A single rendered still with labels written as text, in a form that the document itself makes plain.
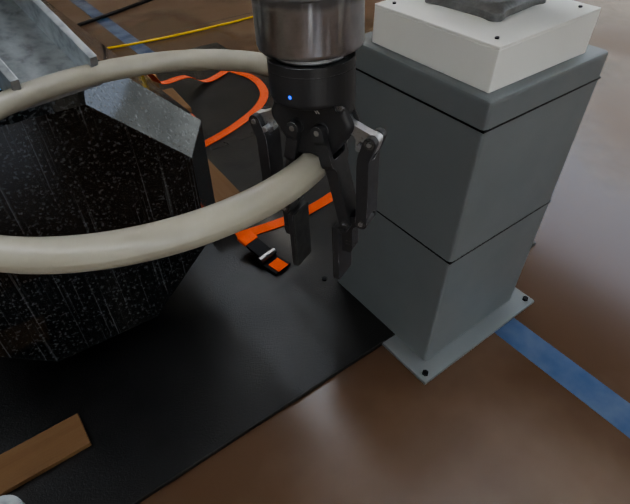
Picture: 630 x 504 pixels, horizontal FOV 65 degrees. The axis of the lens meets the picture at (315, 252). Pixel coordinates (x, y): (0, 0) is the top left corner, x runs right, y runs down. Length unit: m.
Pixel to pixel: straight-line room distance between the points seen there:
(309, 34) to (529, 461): 1.21
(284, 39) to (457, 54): 0.66
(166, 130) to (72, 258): 0.86
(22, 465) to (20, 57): 0.95
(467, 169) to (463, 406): 0.67
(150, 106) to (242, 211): 0.85
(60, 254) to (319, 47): 0.25
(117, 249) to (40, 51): 0.55
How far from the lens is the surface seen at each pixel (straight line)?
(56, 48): 0.92
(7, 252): 0.45
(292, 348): 1.48
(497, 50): 0.98
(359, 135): 0.45
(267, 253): 1.71
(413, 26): 1.10
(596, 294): 1.87
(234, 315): 1.57
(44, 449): 1.46
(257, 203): 0.42
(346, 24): 0.41
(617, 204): 2.32
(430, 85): 1.06
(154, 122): 1.24
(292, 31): 0.40
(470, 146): 1.03
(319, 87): 0.42
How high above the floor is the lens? 1.21
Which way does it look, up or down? 43 degrees down
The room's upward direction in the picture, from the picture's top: straight up
